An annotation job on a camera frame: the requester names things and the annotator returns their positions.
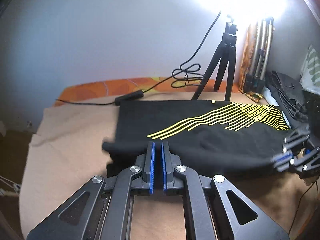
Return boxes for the silver folded tripod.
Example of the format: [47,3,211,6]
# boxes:
[244,17,274,94]

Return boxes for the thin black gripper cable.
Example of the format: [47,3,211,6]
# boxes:
[287,178,320,235]

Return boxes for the dark folded clothes stack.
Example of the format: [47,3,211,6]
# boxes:
[265,71,308,129]

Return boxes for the black mini tripod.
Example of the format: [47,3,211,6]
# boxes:
[191,19,238,101]

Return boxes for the green white striped pillow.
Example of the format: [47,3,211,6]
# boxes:
[300,45,320,95]

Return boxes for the black power cable with switch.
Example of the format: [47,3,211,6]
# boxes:
[55,11,222,106]

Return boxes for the orange patterned bedsheet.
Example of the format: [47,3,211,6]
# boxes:
[54,77,196,106]

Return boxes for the black pants with yellow lines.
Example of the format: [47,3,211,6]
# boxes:
[102,100,291,177]

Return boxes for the beige blanket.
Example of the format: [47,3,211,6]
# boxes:
[19,98,319,239]

